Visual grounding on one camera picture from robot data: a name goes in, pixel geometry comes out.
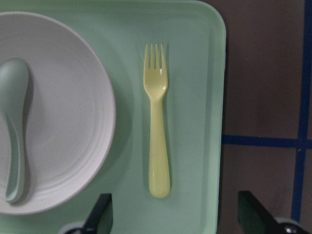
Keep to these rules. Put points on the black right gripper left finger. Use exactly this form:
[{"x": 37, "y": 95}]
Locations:
[{"x": 100, "y": 219}]

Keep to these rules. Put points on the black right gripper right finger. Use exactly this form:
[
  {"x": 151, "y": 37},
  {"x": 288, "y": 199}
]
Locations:
[{"x": 254, "y": 218}]

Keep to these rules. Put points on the white round plate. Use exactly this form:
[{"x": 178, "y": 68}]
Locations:
[{"x": 70, "y": 111}]

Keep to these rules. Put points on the yellow plastic fork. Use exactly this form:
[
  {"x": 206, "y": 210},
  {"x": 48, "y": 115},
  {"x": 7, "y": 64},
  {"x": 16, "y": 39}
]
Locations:
[{"x": 155, "y": 82}]

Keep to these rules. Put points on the sage green plastic spoon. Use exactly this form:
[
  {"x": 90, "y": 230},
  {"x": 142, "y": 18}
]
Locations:
[{"x": 14, "y": 79}]

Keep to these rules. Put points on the light green tray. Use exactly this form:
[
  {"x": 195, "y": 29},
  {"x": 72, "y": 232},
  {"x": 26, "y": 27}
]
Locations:
[{"x": 193, "y": 34}]

